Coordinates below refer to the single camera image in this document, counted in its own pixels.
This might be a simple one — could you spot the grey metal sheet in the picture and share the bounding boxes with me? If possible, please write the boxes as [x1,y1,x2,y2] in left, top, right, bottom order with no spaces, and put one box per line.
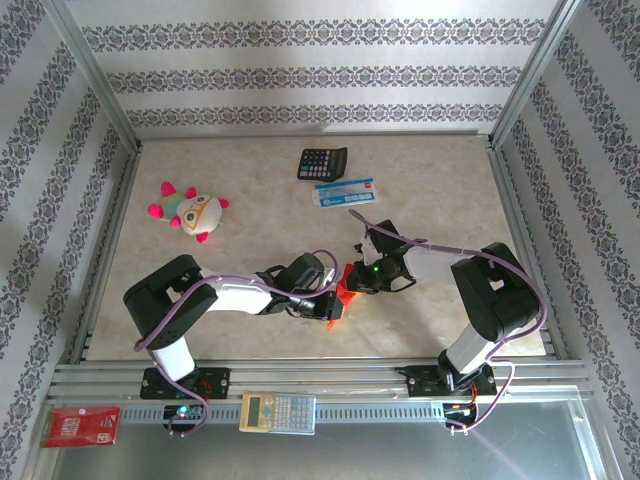
[29,399,616,480]

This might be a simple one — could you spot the aluminium frame post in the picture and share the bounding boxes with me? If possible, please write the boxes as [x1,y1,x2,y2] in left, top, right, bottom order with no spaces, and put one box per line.
[42,0,144,154]
[487,0,594,151]

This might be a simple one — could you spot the aluminium side rail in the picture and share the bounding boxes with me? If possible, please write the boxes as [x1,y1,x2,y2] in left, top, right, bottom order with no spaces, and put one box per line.
[485,139,571,361]
[67,142,146,365]

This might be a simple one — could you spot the thin aluminium edge rail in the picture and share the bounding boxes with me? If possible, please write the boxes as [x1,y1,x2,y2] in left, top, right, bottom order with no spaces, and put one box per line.
[134,128,494,144]

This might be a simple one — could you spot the blue white flat packet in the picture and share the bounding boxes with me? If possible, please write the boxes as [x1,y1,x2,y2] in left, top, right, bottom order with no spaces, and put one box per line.
[313,176,380,209]

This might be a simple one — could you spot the long aluminium mounting rail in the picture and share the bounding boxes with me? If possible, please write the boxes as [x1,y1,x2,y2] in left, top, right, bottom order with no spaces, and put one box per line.
[47,355,596,402]

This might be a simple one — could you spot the purple cable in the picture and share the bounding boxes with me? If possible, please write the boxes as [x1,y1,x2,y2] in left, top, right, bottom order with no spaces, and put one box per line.
[348,208,549,436]
[133,248,341,439]

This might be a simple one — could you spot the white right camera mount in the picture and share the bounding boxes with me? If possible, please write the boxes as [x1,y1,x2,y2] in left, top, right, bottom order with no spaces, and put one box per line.
[352,234,381,267]

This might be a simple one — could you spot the black desk calculator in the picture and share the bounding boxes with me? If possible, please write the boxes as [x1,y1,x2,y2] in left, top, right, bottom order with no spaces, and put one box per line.
[296,146,349,182]

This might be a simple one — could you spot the small circuit board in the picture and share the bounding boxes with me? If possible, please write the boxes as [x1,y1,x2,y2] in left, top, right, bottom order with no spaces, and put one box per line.
[443,399,479,422]
[163,402,206,425]

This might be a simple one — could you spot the grey slotted cable duct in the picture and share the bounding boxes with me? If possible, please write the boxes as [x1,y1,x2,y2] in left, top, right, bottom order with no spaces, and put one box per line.
[119,402,451,426]

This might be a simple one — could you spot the red cloth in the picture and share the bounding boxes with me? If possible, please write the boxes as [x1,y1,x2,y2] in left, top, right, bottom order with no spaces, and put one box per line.
[324,263,362,334]

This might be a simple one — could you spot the beige grey scientific calculator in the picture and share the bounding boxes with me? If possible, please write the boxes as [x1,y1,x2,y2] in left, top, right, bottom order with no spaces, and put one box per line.
[238,392,318,435]

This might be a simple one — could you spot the white pink plush toy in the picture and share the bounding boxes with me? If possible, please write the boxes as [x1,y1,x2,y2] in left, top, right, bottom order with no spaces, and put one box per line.
[146,180,231,245]

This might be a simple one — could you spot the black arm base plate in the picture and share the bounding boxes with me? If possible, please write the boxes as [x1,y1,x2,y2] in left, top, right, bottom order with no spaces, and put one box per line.
[404,363,499,400]
[139,366,232,401]

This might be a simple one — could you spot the red flat packet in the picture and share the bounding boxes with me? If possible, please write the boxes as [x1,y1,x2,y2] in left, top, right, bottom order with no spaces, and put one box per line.
[39,405,122,449]

